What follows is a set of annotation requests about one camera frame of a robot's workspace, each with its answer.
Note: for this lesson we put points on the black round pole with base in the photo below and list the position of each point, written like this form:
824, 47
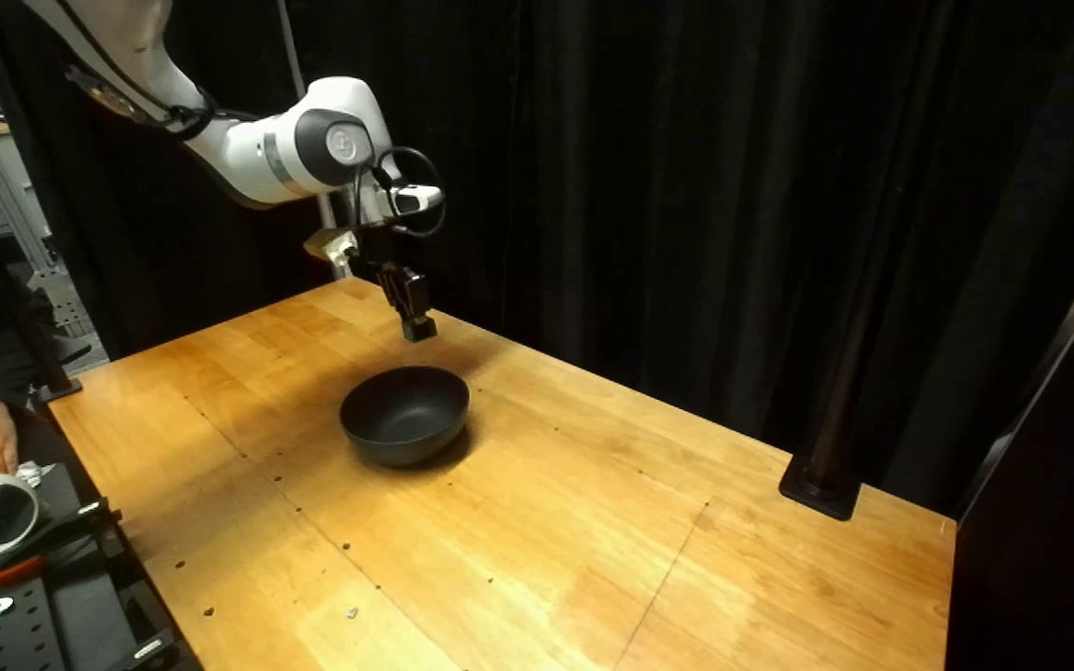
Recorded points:
841, 373

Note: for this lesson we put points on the slim metal frame post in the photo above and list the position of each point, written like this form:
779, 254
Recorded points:
300, 38

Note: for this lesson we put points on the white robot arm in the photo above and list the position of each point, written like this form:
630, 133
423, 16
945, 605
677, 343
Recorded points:
277, 151

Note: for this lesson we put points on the black bowl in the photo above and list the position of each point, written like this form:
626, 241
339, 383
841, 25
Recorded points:
405, 417

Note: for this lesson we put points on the grey metal shelf rack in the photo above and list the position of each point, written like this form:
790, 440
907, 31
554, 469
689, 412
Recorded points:
9, 188

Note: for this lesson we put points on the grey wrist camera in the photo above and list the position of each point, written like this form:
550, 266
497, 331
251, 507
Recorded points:
418, 198

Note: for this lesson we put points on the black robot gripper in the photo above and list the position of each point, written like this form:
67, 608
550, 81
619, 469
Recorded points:
379, 243

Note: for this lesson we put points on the perforated metal frame post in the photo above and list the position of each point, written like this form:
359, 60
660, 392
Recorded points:
1045, 361

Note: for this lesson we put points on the black frame post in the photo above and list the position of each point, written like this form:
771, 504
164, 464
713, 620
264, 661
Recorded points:
34, 322

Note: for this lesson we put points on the black curtain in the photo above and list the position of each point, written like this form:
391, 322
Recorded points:
686, 188

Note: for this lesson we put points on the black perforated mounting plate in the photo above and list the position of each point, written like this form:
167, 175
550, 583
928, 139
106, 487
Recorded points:
53, 620

